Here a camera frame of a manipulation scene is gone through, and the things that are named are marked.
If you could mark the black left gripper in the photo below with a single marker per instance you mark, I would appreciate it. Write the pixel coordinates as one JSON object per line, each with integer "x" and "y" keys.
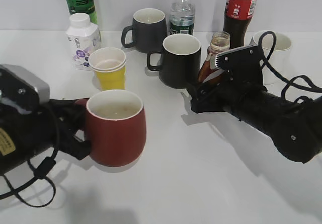
{"x": 71, "y": 120}

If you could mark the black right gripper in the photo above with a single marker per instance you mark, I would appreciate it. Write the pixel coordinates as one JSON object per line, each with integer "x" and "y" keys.
{"x": 242, "y": 100}

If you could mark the dark red ceramic mug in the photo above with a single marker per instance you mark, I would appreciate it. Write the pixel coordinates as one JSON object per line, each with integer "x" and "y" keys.
{"x": 115, "y": 125}

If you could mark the brown Nescafe coffee bottle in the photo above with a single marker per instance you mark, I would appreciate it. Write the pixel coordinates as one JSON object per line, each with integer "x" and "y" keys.
{"x": 219, "y": 43}

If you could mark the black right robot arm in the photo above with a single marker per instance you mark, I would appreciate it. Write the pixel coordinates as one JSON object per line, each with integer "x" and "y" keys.
{"x": 294, "y": 128}

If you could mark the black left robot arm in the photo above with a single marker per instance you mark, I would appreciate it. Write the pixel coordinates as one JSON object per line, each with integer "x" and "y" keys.
{"x": 32, "y": 122}

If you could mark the black ceramic mug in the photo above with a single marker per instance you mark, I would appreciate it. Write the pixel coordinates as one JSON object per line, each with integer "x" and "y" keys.
{"x": 180, "y": 58}

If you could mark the clear water bottle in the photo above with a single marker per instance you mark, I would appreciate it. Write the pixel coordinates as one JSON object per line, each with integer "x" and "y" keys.
{"x": 182, "y": 17}

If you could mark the grey ceramic mug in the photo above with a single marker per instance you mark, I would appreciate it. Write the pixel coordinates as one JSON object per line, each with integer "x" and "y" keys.
{"x": 147, "y": 31}

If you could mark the white ceramic mug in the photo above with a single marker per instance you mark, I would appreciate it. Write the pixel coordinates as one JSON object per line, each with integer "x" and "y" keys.
{"x": 279, "y": 57}

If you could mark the white milk carton bottle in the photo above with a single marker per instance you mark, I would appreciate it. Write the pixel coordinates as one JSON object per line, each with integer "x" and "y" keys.
{"x": 83, "y": 38}

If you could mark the cola bottle red label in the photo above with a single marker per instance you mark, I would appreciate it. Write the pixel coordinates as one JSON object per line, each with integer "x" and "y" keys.
{"x": 237, "y": 16}

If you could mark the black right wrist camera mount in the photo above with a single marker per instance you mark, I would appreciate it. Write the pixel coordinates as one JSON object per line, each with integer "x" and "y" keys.
{"x": 243, "y": 64}

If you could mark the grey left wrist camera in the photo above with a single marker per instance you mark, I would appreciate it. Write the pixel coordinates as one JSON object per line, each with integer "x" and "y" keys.
{"x": 22, "y": 87}

